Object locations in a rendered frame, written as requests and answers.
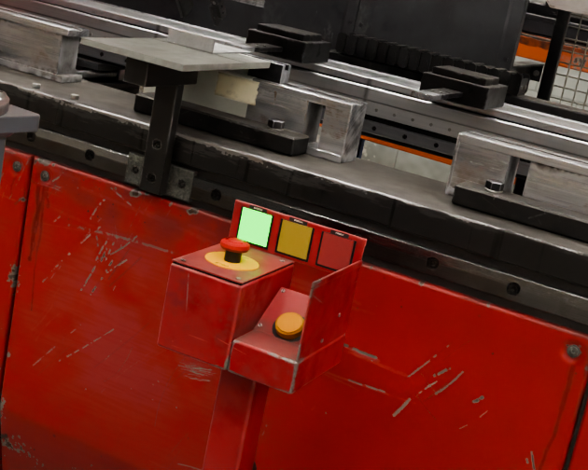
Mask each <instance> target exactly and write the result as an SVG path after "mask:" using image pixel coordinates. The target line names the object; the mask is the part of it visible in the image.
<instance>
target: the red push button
mask: <svg viewBox="0 0 588 470"><path fill-rule="evenodd" d="M220 246H221V248H223V249H224V250H226V251H225V256H224V260H225V261H227V262H230V263H240V262H241V257H242V253H246V252H248V250H249V249H250V245H249V243H248V242H246V241H245V240H242V239H239V238H234V237H228V238H224V239H222V240H221V242H220Z"/></svg>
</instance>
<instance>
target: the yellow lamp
mask: <svg viewBox="0 0 588 470"><path fill-rule="evenodd" d="M312 230H313V229H312V228H308V227H306V226H303V225H300V224H296V223H293V222H290V221H287V220H284V219H283V222H282V227H281V232H280V237H279V242H278V246H277V251H279V252H282V253H285V254H288V255H291V256H296V257H299V258H302V259H305V260H306V257H307V253H308V248H309V244H310V240H311V235H312Z"/></svg>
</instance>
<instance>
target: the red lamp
mask: <svg viewBox="0 0 588 470"><path fill-rule="evenodd" d="M353 246H354V241H351V240H348V239H345V238H342V237H339V236H336V235H332V234H329V233H327V232H324V234H323V239H322V242H321V247H320V252H319V257H318V261H317V264H320V265H323V266H326V267H329V268H332V269H335V270H340V269H342V268H345V267H347V266H349V264H350V259H351V255H352V251H353Z"/></svg>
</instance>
